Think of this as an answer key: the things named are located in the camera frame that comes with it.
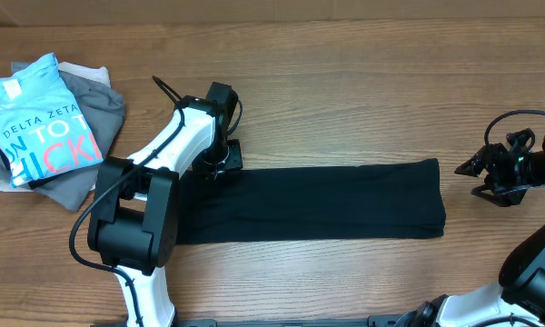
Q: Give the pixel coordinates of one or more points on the cardboard back panel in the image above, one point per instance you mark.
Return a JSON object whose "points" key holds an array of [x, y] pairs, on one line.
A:
{"points": [[142, 12]]}

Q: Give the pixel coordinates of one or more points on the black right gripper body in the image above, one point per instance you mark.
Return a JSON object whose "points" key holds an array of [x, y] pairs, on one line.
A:
{"points": [[497, 170]]}

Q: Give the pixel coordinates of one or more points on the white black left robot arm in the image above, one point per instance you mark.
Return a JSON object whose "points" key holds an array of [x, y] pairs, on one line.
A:
{"points": [[130, 228]]}

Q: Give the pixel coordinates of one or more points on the light blue printed t-shirt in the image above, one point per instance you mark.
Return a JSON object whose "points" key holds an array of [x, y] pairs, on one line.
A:
{"points": [[43, 132]]}

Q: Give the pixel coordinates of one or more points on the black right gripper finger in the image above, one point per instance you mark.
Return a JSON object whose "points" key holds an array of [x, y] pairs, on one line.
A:
{"points": [[475, 165], [499, 196]]}

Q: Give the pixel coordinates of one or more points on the black t-shirt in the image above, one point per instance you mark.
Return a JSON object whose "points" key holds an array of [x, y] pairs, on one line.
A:
{"points": [[400, 201]]}

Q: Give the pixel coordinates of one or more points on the grey folded t-shirt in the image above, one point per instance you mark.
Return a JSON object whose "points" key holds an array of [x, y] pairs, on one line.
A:
{"points": [[104, 111]]}

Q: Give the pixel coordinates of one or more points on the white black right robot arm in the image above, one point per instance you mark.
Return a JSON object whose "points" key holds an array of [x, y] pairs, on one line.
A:
{"points": [[518, 296]]}

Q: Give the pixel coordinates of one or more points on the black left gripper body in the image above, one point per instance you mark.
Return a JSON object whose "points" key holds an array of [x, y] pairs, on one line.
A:
{"points": [[233, 161]]}

